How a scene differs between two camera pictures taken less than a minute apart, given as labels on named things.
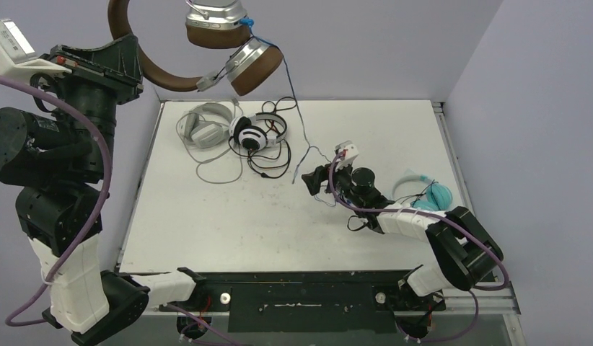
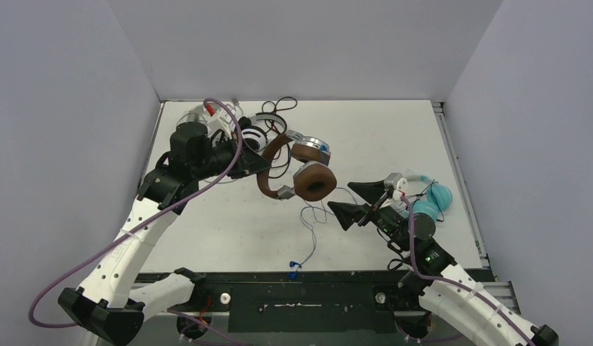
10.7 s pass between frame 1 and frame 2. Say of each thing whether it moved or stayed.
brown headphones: moved
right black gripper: moved
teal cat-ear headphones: stayed
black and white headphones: stayed
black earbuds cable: stayed
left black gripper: moved
